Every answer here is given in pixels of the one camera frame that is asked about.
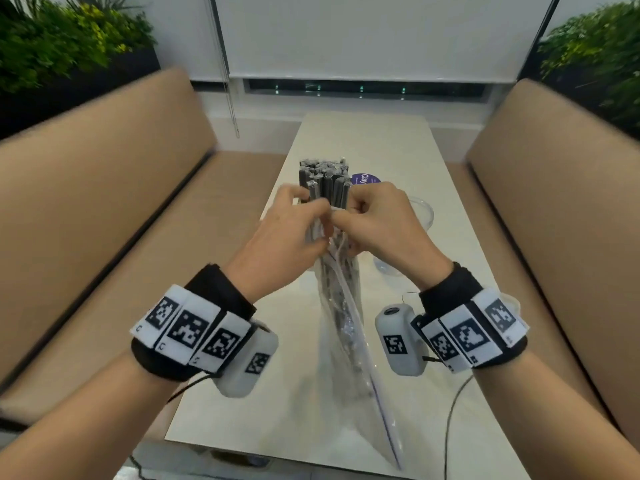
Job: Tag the person's left hand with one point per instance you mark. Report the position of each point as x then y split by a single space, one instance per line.
265 249

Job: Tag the person's right hand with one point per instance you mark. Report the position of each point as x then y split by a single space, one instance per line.
395 234

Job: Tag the person's left fingers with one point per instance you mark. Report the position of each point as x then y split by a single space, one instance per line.
307 214

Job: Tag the person's right fingers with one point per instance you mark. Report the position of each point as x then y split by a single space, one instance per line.
357 219

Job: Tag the bundle of grey sticks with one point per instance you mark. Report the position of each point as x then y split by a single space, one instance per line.
327 182

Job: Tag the clear plastic zip bag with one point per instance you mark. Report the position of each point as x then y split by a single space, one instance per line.
360 389

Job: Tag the person's right forearm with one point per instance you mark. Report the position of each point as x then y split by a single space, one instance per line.
555 419

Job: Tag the person's left forearm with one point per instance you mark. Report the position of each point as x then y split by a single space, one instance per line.
95 424

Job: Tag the purple round lid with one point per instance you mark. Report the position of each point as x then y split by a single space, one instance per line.
365 178

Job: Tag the clear plastic bowl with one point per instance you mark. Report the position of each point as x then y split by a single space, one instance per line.
422 212

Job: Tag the black wristband with marker blocks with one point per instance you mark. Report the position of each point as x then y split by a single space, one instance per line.
195 324
475 324

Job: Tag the white roller blind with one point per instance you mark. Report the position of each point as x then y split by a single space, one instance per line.
370 34

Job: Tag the tan upholstered bench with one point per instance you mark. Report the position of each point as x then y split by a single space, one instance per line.
555 204
100 204

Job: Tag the black planter box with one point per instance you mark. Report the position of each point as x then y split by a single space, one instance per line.
100 89

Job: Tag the green leafy plant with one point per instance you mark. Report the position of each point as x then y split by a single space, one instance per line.
55 39
595 59

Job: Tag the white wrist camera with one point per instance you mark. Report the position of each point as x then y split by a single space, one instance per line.
397 339
250 364

